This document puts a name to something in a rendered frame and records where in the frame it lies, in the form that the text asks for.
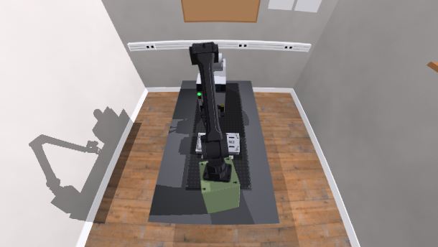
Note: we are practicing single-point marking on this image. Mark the dark grey cylinder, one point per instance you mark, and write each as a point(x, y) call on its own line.
point(219, 64)

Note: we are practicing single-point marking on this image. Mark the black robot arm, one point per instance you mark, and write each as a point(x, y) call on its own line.
point(216, 142)

